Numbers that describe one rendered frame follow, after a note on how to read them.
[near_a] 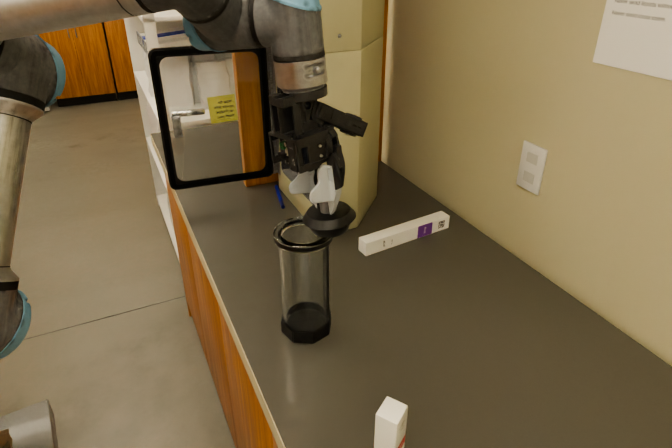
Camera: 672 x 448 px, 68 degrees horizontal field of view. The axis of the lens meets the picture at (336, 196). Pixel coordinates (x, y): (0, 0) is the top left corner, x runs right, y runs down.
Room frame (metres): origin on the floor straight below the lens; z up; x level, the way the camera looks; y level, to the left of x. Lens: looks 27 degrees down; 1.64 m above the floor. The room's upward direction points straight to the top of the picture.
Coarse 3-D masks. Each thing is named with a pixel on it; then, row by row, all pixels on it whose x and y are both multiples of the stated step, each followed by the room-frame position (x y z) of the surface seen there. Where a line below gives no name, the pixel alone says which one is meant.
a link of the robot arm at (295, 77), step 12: (312, 60) 0.71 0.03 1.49; (324, 60) 0.73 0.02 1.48; (276, 72) 0.72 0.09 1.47; (288, 72) 0.70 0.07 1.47; (300, 72) 0.70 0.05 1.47; (312, 72) 0.71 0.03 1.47; (324, 72) 0.72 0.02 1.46; (288, 84) 0.70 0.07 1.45; (300, 84) 0.70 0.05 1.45; (312, 84) 0.70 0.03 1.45
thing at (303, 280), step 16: (288, 224) 0.81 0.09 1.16; (288, 240) 0.81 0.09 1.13; (304, 240) 0.82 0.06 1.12; (320, 240) 0.75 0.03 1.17; (288, 256) 0.74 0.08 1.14; (304, 256) 0.73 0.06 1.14; (320, 256) 0.74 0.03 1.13; (288, 272) 0.74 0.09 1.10; (304, 272) 0.73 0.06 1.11; (320, 272) 0.74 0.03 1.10; (288, 288) 0.74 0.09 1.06; (304, 288) 0.73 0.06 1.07; (320, 288) 0.74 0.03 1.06; (288, 304) 0.74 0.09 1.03; (304, 304) 0.73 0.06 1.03; (320, 304) 0.74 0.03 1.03; (288, 320) 0.75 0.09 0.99; (304, 320) 0.73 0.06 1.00; (320, 320) 0.74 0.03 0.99
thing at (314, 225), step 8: (312, 208) 0.75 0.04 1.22; (320, 208) 0.74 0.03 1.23; (336, 208) 0.74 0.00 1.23; (344, 208) 0.74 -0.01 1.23; (304, 216) 0.74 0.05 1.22; (312, 216) 0.73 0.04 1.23; (320, 216) 0.72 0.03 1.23; (328, 216) 0.72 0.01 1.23; (336, 216) 0.72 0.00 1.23; (344, 216) 0.72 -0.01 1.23; (352, 216) 0.73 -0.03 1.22; (304, 224) 0.72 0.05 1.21; (312, 224) 0.71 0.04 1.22; (320, 224) 0.71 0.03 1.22; (328, 224) 0.70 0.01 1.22; (336, 224) 0.70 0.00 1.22; (344, 224) 0.71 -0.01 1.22; (320, 232) 0.71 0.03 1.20; (328, 232) 0.71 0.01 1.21; (336, 232) 0.71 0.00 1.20; (344, 232) 0.72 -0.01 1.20
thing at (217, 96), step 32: (160, 64) 1.30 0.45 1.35; (192, 64) 1.33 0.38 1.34; (224, 64) 1.35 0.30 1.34; (256, 64) 1.38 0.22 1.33; (192, 96) 1.32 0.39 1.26; (224, 96) 1.35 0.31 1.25; (256, 96) 1.38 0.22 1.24; (192, 128) 1.32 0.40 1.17; (224, 128) 1.35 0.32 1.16; (256, 128) 1.38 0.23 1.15; (192, 160) 1.31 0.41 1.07; (224, 160) 1.34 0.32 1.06; (256, 160) 1.38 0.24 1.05
